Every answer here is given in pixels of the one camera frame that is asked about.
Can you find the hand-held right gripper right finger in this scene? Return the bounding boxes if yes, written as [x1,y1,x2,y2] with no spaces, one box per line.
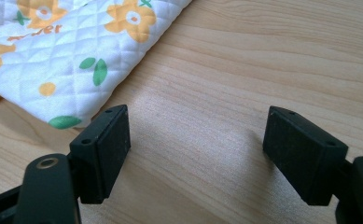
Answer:
[262,105,349,206]

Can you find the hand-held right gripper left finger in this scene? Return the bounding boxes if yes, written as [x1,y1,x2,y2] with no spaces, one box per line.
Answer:
[69,104,132,205]

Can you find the white quilted floral cloth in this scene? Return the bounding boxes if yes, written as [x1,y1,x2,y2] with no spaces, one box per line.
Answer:
[0,0,193,131]

